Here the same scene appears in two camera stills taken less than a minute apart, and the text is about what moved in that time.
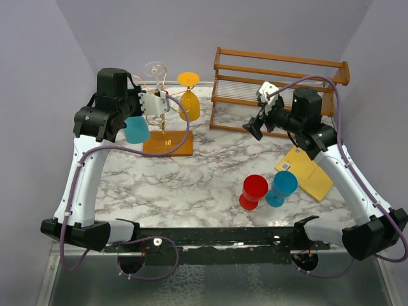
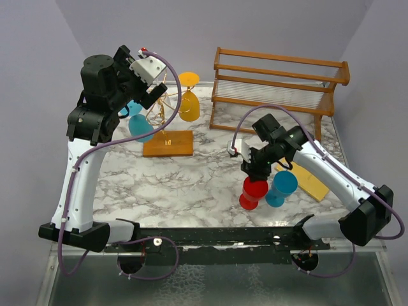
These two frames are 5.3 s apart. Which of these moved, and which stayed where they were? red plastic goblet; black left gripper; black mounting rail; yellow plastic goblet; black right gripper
Moved: black left gripper; black right gripper
Stayed: black mounting rail; yellow plastic goblet; red plastic goblet
